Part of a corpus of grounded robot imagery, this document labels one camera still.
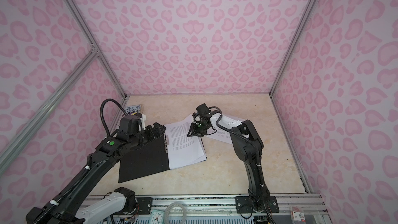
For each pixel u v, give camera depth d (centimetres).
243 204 74
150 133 66
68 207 39
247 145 54
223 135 98
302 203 75
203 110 80
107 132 57
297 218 68
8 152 50
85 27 83
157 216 69
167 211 69
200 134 85
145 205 73
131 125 57
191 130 88
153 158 87
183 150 91
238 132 55
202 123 83
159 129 68
